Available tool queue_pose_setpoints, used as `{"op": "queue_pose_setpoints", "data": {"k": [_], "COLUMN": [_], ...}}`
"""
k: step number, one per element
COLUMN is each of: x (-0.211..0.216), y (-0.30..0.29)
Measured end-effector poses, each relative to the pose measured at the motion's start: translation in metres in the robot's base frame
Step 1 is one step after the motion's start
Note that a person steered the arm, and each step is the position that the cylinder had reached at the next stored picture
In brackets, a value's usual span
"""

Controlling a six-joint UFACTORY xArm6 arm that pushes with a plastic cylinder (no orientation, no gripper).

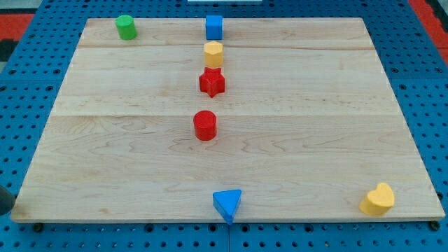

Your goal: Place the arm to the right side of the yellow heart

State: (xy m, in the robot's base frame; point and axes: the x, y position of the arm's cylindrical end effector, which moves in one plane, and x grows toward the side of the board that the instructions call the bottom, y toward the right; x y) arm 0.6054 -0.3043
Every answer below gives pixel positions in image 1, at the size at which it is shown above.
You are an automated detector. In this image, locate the yellow heart block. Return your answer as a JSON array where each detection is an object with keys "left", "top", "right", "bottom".
[{"left": 359, "top": 182, "right": 395, "bottom": 216}]

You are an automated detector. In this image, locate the red cylinder block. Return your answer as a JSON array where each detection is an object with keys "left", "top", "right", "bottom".
[{"left": 193, "top": 110, "right": 217, "bottom": 141}]

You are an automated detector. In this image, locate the red star block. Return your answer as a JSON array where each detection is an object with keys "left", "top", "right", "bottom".
[{"left": 199, "top": 67, "right": 225, "bottom": 98}]

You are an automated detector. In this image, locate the blue triangle block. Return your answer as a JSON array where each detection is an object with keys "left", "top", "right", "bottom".
[{"left": 212, "top": 189, "right": 242, "bottom": 225}]

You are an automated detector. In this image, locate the yellow hexagon block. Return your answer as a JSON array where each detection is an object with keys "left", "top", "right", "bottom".
[{"left": 204, "top": 41, "right": 223, "bottom": 68}]

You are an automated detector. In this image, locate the wooden board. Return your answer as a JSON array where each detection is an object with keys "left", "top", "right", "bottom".
[{"left": 10, "top": 17, "right": 445, "bottom": 223}]

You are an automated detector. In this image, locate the blue cube block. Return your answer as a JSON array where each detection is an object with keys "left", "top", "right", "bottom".
[{"left": 205, "top": 15, "right": 223, "bottom": 41}]

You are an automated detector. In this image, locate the green cylinder block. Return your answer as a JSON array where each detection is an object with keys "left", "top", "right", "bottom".
[{"left": 115, "top": 15, "right": 137, "bottom": 40}]

